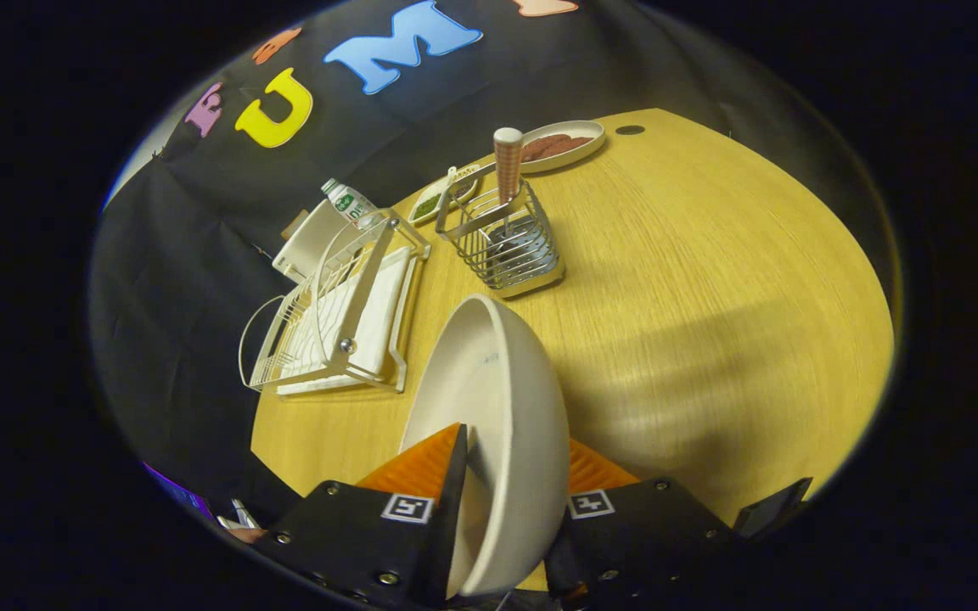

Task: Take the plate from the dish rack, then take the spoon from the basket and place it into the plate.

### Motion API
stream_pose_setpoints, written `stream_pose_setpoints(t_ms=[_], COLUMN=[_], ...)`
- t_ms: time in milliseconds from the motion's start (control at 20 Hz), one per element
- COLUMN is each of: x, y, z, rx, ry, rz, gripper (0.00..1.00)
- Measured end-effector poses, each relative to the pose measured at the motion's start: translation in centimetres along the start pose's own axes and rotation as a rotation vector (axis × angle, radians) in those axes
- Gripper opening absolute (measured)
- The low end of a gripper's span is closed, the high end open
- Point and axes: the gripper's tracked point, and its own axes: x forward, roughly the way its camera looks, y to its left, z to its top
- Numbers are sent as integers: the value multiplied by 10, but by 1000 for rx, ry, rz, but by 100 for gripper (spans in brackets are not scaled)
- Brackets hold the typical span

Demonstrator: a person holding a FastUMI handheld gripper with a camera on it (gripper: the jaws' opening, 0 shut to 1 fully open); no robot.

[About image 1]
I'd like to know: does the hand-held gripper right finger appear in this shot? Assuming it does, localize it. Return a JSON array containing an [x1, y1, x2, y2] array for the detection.
[[544, 437, 736, 608]]

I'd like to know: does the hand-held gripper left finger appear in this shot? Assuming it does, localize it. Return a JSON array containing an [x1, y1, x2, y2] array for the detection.
[[253, 422, 469, 608]]

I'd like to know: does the beige round plate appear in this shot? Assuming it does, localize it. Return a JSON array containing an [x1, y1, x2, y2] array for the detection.
[[400, 294, 571, 599]]

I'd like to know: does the white wire dish rack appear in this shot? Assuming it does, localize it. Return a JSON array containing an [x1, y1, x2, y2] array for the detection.
[[239, 208, 432, 396]]

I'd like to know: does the metal wire basket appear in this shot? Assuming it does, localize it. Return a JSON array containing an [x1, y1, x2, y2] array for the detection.
[[436, 174, 566, 300]]

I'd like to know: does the spoon with checked handle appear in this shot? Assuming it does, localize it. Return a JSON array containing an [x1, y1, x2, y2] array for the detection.
[[489, 127, 526, 255]]

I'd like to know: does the beige dish with meat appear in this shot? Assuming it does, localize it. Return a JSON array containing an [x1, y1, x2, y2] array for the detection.
[[513, 120, 607, 175]]

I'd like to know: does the white drip tray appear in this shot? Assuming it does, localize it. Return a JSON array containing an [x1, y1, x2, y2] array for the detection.
[[275, 246, 418, 396]]

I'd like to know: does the white toaster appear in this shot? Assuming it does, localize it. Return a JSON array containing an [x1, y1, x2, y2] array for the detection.
[[273, 199, 350, 283]]

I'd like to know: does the white divided tray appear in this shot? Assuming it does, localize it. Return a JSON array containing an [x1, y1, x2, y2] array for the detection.
[[408, 161, 486, 227]]

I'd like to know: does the white bottle green label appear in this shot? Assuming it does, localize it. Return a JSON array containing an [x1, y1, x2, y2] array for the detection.
[[322, 178, 381, 228]]

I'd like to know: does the black backdrop cloth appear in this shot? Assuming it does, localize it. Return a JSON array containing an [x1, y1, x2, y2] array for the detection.
[[86, 0, 795, 527]]

